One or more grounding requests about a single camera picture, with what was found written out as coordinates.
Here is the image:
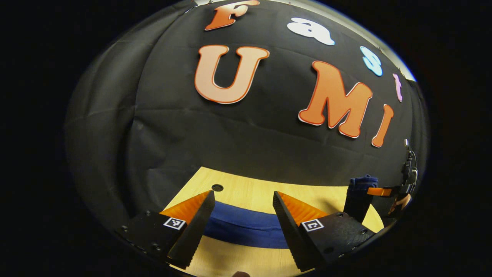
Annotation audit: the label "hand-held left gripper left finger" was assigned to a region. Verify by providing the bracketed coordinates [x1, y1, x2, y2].
[119, 190, 216, 270]

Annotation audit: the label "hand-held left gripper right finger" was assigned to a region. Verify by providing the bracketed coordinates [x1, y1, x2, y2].
[273, 191, 376, 272]

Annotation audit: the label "blue jeans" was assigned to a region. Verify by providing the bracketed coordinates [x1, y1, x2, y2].
[204, 175, 379, 249]

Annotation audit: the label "black backdrop cloth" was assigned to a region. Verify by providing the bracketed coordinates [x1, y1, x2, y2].
[65, 0, 429, 231]

